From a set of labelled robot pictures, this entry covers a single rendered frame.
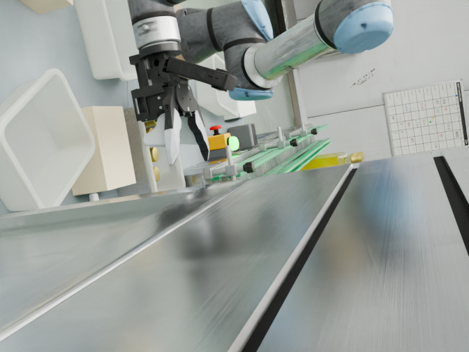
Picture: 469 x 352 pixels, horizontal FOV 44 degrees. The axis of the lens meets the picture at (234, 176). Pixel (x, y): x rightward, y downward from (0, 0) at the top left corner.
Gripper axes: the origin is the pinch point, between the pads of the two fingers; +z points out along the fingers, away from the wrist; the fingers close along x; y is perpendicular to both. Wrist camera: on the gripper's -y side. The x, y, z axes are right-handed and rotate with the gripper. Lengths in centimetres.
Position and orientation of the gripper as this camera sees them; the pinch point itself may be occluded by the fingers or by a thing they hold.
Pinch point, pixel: (194, 163)
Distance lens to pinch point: 98.0
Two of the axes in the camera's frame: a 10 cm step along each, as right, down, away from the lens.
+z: 2.0, 9.8, 0.1
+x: -3.2, 0.7, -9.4
